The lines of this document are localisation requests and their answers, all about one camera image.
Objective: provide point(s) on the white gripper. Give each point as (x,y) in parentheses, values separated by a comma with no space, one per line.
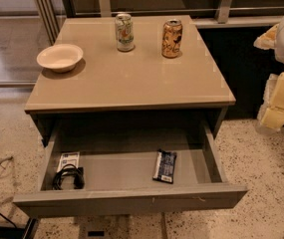
(271,114)

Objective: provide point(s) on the dark blue rxbar wrapper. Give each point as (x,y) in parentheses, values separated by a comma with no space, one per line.
(164,166)

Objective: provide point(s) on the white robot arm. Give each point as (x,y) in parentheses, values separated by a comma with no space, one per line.
(279,43)

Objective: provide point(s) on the open grey drawer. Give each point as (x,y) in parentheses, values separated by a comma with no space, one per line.
(118,168)

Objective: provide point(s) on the orange gold soda can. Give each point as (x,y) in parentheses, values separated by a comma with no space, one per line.
(171,38)

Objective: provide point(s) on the green white soda can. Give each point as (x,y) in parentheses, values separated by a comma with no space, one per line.
(124,32)

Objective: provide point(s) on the beige top cabinet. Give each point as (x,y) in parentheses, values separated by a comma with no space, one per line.
(142,79)

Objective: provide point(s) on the white paper bowl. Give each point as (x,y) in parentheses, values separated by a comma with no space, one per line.
(60,58)

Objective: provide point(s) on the white paper card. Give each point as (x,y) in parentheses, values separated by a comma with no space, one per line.
(68,159)

